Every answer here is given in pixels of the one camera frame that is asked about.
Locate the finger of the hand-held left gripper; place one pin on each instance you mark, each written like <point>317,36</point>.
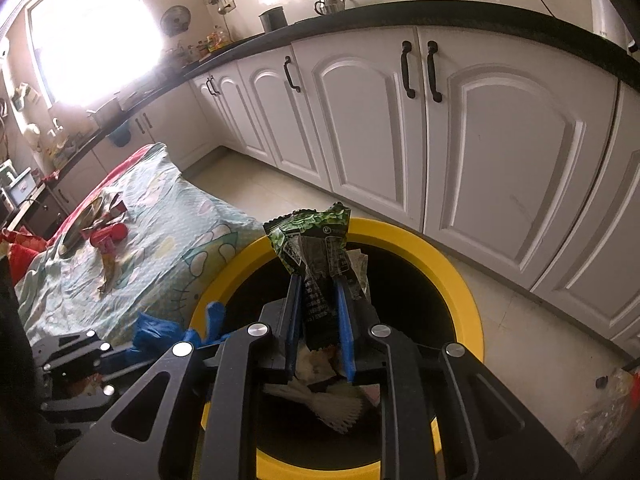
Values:
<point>75,350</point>
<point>85,397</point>

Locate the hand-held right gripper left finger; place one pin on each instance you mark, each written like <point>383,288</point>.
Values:
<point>295,320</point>

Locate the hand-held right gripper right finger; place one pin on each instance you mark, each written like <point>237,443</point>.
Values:
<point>345,320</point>

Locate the white printed plastic bag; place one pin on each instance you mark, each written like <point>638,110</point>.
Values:
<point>360,272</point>

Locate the green snack packet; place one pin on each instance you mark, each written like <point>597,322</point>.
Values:
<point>310,240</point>

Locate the blue plastic bag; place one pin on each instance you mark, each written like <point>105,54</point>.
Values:
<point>160,332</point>

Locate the yellow trash bin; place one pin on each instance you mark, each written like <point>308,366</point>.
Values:
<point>440,270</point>

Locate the red cloth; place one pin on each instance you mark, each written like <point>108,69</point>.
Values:
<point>20,250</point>

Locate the red snack packet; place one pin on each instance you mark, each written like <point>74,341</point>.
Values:
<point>107,234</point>

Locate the round metal tray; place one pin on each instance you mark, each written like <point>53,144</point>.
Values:
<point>75,225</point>

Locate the dark side table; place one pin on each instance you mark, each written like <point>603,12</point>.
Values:
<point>40,210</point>

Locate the brown crumpled wrapper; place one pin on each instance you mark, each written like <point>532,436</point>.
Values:
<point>112,205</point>

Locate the green printed blanket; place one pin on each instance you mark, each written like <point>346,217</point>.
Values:
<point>165,220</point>

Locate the white storage box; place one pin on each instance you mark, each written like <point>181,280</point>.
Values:
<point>20,185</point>

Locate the white kitchen cabinets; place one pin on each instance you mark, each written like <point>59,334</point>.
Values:
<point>375,135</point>

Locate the white jug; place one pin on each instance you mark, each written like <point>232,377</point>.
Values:
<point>32,135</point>

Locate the metal cooking pot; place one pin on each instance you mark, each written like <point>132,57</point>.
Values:
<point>105,110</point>

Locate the clear plastic bag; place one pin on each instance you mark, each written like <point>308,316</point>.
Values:
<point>615,400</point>

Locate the row of bottles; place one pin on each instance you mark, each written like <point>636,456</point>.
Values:
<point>215,40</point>

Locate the dark metal canister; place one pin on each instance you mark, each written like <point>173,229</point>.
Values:
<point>272,18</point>

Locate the black countertop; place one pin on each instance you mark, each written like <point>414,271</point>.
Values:
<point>400,15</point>

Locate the metal kettle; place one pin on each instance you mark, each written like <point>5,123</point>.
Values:
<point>330,5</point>

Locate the bright window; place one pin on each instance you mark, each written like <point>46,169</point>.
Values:
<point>95,30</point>

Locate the round desk fan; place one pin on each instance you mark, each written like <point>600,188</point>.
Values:
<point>176,20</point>

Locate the white appliance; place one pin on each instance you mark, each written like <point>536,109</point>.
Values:
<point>610,10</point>

